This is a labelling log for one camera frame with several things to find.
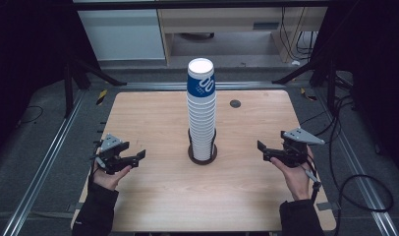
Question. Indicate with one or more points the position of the grey table bracket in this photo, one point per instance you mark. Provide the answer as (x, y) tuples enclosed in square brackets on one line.
[(327, 206), (78, 206)]

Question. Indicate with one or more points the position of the black round table grommet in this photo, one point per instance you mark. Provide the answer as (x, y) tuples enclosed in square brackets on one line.
[(235, 104)]

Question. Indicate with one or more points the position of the person's right hand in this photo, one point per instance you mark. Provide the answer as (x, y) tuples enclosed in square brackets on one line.
[(297, 182)]

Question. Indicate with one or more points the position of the white cabinet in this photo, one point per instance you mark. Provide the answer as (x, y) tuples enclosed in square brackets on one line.
[(122, 36)]

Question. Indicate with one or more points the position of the metal floor rail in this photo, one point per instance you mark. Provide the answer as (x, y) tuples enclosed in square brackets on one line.
[(155, 86), (361, 183), (43, 167)]

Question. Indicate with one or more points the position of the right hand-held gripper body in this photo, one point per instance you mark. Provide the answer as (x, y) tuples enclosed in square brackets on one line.
[(300, 136)]

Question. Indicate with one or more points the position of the black curtain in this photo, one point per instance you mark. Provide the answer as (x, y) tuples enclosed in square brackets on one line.
[(24, 65), (377, 65)]

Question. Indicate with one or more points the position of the person's left hand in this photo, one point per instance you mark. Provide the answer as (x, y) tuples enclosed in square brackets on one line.
[(107, 180)]

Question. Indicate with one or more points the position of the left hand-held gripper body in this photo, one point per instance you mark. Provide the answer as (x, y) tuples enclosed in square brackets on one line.
[(110, 142)]

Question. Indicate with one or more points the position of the stack of white paper cups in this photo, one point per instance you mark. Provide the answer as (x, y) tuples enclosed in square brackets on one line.
[(201, 114)]

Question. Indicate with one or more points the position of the black metal stand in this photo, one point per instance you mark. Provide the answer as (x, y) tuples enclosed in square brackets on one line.
[(68, 91), (331, 88)]

